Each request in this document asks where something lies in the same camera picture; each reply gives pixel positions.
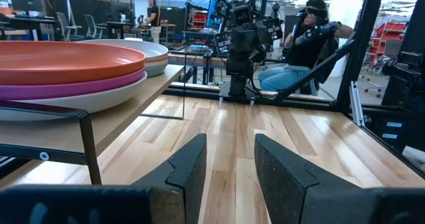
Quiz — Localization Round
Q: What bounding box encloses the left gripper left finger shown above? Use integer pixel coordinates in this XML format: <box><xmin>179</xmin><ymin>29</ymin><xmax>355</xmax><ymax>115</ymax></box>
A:
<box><xmin>0</xmin><ymin>133</ymin><xmax>207</xmax><ymax>224</ymax></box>

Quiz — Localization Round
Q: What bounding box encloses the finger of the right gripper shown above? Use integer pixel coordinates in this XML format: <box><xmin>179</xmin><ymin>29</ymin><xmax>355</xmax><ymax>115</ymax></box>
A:
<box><xmin>214</xmin><ymin>33</ymin><xmax>232</xmax><ymax>57</ymax></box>
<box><xmin>265</xmin><ymin>17</ymin><xmax>284</xmax><ymax>41</ymax></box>

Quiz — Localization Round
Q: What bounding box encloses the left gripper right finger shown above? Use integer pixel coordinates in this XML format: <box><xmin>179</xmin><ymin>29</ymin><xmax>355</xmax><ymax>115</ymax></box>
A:
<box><xmin>254</xmin><ymin>133</ymin><xmax>425</xmax><ymax>224</ymax></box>

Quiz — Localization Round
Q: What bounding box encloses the tan plate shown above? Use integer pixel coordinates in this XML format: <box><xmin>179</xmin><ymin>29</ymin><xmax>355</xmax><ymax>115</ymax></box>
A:
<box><xmin>145</xmin><ymin>55</ymin><xmax>169</xmax><ymax>64</ymax></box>

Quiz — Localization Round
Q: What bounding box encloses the cream peach plate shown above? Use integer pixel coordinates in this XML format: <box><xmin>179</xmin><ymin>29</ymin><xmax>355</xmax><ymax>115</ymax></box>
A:
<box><xmin>145</xmin><ymin>60</ymin><xmax>169</xmax><ymax>69</ymax></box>

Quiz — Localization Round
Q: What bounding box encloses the pale blue-green plate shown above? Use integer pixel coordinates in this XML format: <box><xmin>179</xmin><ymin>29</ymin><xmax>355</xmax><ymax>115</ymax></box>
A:
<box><xmin>145</xmin><ymin>65</ymin><xmax>169</xmax><ymax>78</ymax></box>

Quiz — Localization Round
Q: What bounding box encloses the pale grey plate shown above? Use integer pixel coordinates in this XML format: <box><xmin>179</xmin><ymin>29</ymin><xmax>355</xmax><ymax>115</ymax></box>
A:
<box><xmin>79</xmin><ymin>38</ymin><xmax>169</xmax><ymax>59</ymax></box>

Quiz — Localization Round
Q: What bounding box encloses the pink plate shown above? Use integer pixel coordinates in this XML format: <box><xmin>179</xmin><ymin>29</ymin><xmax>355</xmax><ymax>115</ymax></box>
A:
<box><xmin>0</xmin><ymin>66</ymin><xmax>147</xmax><ymax>92</ymax></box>

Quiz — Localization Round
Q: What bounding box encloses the off-white plate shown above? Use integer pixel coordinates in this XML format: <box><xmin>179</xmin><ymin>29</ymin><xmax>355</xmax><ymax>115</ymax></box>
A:
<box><xmin>0</xmin><ymin>72</ymin><xmax>149</xmax><ymax>122</ymax></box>

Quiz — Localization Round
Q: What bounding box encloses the purple plate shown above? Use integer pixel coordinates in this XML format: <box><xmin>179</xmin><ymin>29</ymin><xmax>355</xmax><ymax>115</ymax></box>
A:
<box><xmin>0</xmin><ymin>71</ymin><xmax>147</xmax><ymax>101</ymax></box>

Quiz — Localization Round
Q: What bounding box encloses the terracotta orange plate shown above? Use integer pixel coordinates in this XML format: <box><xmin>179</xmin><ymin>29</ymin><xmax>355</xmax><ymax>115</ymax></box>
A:
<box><xmin>0</xmin><ymin>41</ymin><xmax>147</xmax><ymax>86</ymax></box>

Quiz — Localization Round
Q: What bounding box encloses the blue lit monitor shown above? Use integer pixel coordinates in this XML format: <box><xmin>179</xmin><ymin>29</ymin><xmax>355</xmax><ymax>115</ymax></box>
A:
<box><xmin>205</xmin><ymin>0</ymin><xmax>222</xmax><ymax>29</ymax></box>

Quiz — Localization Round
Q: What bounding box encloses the person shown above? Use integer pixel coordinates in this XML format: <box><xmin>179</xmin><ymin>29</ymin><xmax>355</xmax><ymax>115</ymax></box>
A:
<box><xmin>258</xmin><ymin>0</ymin><xmax>355</xmax><ymax>95</ymax></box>
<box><xmin>141</xmin><ymin>0</ymin><xmax>163</xmax><ymax>45</ymax></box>

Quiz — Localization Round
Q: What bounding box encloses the black headset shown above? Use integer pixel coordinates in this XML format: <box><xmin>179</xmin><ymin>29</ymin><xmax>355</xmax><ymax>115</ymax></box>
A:
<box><xmin>303</xmin><ymin>5</ymin><xmax>328</xmax><ymax>19</ymax></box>

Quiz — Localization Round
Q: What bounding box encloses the black dish rack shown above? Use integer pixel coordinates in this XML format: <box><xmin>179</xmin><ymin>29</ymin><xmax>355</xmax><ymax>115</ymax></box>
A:
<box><xmin>0</xmin><ymin>49</ymin><xmax>187</xmax><ymax>185</ymax></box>

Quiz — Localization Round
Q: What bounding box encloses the red storage rack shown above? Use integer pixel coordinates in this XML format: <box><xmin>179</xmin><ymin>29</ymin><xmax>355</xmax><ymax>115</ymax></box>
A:
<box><xmin>371</xmin><ymin>21</ymin><xmax>408</xmax><ymax>57</ymax></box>

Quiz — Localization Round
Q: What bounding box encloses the grey office chair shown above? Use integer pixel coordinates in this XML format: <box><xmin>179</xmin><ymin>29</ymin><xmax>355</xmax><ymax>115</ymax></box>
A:
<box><xmin>55</xmin><ymin>11</ymin><xmax>84</xmax><ymax>41</ymax></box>
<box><xmin>84</xmin><ymin>14</ymin><xmax>108</xmax><ymax>39</ymax></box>

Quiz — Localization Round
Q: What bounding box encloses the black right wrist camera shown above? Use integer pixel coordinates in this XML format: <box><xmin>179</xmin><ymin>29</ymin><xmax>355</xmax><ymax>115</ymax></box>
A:
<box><xmin>232</xmin><ymin>4</ymin><xmax>253</xmax><ymax>27</ymax></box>

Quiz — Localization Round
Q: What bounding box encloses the silver metal bracket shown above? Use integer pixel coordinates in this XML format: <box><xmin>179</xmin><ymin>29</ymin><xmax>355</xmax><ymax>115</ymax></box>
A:
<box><xmin>348</xmin><ymin>80</ymin><xmax>366</xmax><ymax>127</ymax></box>

